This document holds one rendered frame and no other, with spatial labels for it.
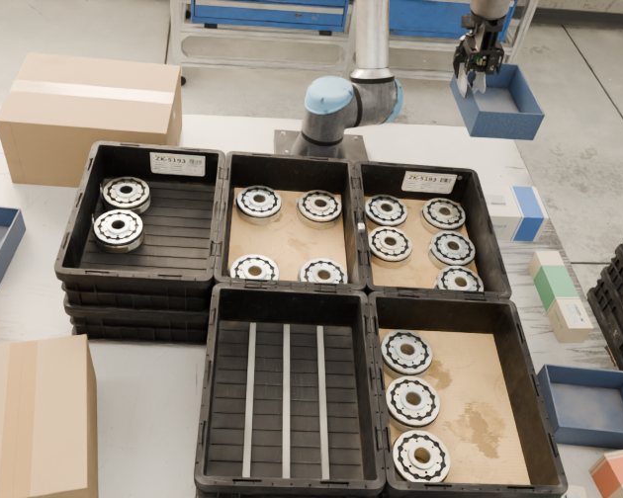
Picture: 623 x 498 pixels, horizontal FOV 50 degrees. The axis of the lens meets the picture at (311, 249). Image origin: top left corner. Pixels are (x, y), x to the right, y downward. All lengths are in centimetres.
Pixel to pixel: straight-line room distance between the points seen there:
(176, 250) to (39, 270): 35
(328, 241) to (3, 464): 79
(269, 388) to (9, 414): 45
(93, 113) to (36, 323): 53
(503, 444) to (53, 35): 317
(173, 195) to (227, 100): 179
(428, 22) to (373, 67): 165
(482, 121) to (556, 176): 188
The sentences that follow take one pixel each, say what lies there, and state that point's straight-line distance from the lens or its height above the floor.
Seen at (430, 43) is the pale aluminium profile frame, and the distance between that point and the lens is 346.
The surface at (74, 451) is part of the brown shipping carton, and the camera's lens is 121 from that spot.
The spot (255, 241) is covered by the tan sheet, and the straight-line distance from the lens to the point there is 151.
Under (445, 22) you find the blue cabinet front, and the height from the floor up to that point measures 41.
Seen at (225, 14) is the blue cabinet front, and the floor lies 37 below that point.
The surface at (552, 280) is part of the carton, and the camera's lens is 173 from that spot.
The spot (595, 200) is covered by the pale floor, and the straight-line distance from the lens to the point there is 333.
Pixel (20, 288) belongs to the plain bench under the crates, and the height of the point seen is 70.
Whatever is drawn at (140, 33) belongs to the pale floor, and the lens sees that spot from 387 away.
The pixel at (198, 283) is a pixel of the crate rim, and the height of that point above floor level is 92.
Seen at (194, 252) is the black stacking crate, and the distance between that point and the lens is 148.
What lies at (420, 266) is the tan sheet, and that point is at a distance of 153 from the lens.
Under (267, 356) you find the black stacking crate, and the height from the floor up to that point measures 83.
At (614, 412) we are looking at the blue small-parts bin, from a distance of 163.
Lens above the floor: 193
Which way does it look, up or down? 47 degrees down
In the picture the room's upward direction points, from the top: 10 degrees clockwise
